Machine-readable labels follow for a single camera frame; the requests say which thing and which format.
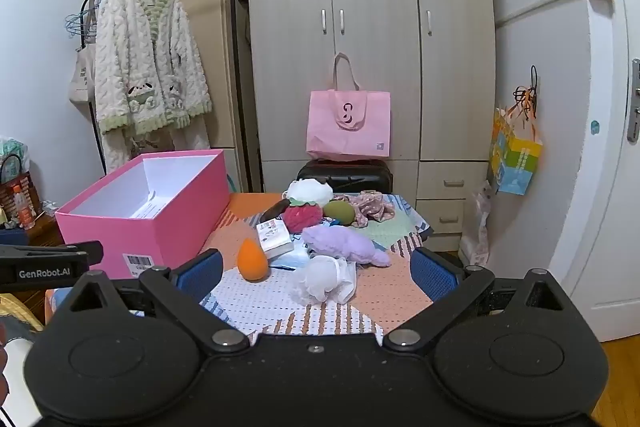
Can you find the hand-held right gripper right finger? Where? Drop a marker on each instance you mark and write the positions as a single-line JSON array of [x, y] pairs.
[[435, 274]]

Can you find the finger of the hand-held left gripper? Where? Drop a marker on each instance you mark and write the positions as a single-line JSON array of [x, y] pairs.
[[82, 252]]

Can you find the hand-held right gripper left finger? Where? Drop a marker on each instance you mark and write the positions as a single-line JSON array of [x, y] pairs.
[[202, 274]]

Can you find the orange plush toy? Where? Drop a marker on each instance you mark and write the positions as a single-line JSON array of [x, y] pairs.
[[252, 262]]

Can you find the pink cardboard box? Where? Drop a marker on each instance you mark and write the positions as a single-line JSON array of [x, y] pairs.
[[175, 227]]

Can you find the small white packet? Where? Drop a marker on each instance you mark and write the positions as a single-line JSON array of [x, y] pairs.
[[274, 237]]

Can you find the blue and white wipes pack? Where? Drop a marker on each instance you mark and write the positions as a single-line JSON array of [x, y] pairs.
[[296, 260]]

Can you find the pink floral cloth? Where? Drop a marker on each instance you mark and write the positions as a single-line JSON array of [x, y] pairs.
[[370, 204]]

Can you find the purple plush toy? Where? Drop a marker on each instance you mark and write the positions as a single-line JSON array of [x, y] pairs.
[[340, 244]]

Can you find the white mesh bath pouf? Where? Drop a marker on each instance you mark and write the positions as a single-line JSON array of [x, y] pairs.
[[322, 277]]

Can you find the red strawberry plush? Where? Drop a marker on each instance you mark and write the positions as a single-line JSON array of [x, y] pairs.
[[300, 217]]

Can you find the green plush toy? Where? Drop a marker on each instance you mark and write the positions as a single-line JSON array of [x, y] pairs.
[[337, 212]]

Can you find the white cat plush with brown tail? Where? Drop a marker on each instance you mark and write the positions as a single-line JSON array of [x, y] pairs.
[[310, 192]]

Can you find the wooden side table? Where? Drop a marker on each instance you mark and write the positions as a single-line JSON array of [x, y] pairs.
[[47, 232]]

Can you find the yellow cloth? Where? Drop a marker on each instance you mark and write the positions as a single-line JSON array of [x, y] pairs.
[[15, 312]]

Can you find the patchwork blanket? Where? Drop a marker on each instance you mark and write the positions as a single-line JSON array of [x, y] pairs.
[[390, 287]]

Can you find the white plastic bag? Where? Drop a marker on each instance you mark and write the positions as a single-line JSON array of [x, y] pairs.
[[475, 227]]

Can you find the orange drink bottle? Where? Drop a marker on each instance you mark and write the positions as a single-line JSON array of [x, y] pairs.
[[22, 213]]

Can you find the brown wicker basket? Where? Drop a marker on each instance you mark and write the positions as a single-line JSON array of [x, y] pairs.
[[7, 197]]

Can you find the black hard-shell suitcase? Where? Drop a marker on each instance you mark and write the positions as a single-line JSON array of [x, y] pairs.
[[360, 177]]

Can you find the green printed plastic bag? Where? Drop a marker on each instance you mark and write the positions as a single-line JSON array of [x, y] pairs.
[[12, 149]]

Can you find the colourful paper gift bag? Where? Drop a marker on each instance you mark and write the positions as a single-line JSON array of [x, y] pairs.
[[520, 162]]

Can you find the pink tote bag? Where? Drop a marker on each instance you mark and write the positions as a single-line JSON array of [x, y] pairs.
[[350, 127]]

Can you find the beige canvas tote bag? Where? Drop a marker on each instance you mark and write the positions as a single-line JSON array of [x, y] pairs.
[[82, 77]]

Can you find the white door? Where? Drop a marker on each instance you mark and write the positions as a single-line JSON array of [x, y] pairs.
[[630, 232]]

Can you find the white and green fleece robe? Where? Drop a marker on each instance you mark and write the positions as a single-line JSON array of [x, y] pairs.
[[145, 57]]

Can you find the small teal sticker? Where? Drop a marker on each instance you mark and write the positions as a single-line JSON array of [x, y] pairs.
[[595, 127]]

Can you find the black metal clothes rack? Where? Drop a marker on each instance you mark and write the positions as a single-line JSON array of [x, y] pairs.
[[239, 57]]

